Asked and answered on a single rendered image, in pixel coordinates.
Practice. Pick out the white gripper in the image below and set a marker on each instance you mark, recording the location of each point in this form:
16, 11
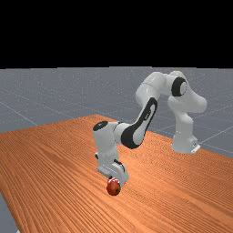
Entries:
116, 172

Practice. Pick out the red apple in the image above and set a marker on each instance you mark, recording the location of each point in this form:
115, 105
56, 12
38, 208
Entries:
113, 188

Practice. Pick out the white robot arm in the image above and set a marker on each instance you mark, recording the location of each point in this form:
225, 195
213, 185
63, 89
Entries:
104, 142

